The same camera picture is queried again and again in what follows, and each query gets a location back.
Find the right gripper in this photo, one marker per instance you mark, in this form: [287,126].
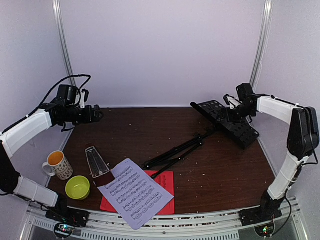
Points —
[230,118]

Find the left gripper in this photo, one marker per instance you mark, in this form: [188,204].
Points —
[88,118]

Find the black music stand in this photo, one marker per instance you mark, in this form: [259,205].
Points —
[239,131]

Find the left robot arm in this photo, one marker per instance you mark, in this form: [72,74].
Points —
[67,107]

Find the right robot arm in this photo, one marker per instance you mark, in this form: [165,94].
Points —
[303,135]

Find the wooden metronome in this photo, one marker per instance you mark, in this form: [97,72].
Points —
[99,169]

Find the patterned mug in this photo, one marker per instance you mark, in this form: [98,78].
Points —
[58,165]

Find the green bowl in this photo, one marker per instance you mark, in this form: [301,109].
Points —
[78,188]

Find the white sheet music page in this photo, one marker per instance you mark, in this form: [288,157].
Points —
[135,196]

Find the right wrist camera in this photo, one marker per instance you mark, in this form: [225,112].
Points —
[231,101]

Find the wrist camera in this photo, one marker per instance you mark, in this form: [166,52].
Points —
[83,97]
[231,101]

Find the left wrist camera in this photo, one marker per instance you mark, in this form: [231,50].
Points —
[83,97]

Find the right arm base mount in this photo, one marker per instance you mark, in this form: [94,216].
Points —
[264,226]

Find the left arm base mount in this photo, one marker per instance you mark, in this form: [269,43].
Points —
[68,223]

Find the right aluminium frame post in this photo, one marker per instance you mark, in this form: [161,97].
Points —
[262,43]

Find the aluminium frame post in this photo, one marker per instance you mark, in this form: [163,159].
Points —
[262,43]
[62,37]

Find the front aluminium rail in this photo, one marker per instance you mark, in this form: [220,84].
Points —
[220,225]

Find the left aluminium frame post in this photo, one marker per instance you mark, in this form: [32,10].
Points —
[62,37]

